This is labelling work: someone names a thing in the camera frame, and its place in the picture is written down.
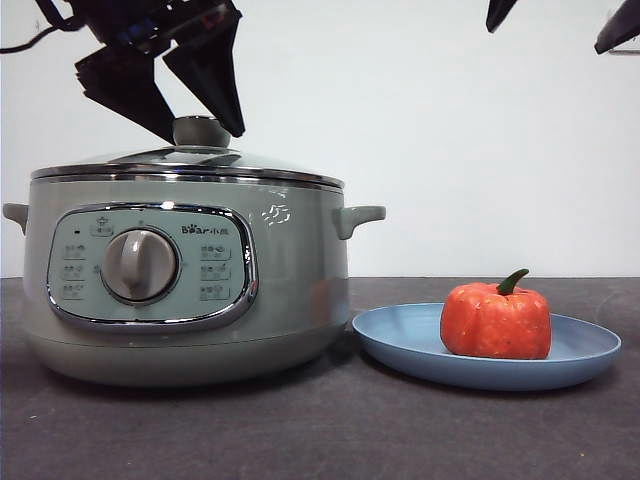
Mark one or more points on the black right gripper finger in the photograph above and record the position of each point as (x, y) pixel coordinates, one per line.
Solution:
(620, 30)
(500, 12)

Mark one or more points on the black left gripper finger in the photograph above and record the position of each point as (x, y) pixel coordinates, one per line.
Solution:
(210, 75)
(125, 85)

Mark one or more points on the glass lid with green knob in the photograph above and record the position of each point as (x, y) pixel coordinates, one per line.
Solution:
(201, 132)

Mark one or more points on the orange toy pumpkin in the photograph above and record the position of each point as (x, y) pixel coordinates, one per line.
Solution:
(495, 325)

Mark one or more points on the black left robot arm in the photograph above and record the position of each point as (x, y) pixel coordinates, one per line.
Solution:
(110, 15)

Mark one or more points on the green electric steamer pot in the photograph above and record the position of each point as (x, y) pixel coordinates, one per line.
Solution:
(290, 280)

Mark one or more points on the blue round plate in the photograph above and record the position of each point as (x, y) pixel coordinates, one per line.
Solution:
(400, 340)

